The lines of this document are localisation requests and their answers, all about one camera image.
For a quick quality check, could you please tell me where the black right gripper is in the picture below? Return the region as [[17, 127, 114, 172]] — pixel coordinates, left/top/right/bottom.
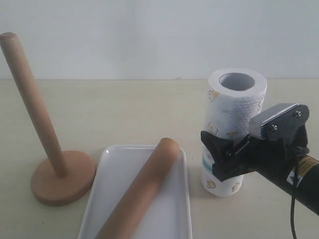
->
[[200, 125, 309, 182]]

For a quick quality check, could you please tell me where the printed paper towel roll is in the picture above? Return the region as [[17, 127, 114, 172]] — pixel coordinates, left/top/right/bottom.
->
[[201, 68, 267, 198]]

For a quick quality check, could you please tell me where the brown cardboard tube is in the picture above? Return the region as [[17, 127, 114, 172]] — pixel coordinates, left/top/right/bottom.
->
[[95, 137, 180, 239]]

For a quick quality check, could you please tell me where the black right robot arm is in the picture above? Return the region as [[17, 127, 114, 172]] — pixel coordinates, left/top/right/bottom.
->
[[200, 126, 319, 214]]

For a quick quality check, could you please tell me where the wooden paper towel holder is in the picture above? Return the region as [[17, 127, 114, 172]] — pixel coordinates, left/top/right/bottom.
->
[[0, 32, 96, 206]]

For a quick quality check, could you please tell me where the white rectangular tray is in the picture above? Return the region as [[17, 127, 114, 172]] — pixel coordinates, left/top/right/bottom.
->
[[78, 144, 192, 239]]

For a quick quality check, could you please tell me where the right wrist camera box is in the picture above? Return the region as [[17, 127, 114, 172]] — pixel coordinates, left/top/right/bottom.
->
[[248, 103, 310, 144]]

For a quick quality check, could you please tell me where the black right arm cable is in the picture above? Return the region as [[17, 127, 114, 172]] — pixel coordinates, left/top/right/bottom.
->
[[289, 146, 311, 239]]

